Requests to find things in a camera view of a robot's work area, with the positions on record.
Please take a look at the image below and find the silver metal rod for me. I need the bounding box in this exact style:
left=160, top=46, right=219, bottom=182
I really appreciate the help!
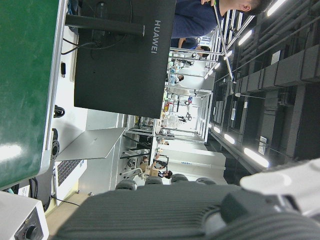
left=212, top=3, right=238, bottom=85

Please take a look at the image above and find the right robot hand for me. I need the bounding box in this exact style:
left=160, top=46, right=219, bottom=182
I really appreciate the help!
left=51, top=157, right=320, bottom=240

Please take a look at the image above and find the black Huawei monitor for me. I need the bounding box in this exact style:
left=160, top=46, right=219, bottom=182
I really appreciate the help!
left=64, top=0, right=178, bottom=120

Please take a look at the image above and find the ceiling strip light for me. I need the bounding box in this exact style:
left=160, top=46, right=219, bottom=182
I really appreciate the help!
left=243, top=147, right=270, bottom=169
left=266, top=0, right=287, bottom=17
left=237, top=29, right=253, bottom=47

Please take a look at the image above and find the white control box with knob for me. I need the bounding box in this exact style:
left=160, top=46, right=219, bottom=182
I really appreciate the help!
left=0, top=191, right=50, bottom=240

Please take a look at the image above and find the green conveyor belt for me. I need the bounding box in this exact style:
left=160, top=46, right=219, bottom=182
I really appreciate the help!
left=0, top=0, right=68, bottom=191

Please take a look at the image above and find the person in dark shirt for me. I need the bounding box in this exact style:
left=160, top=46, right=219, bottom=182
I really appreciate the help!
left=171, top=0, right=270, bottom=40

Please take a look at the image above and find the silver laptop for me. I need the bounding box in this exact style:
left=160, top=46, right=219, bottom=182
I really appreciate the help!
left=54, top=126, right=127, bottom=187

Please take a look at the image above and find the black floor cable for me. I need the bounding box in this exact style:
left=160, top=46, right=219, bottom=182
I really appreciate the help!
left=51, top=194, right=81, bottom=208

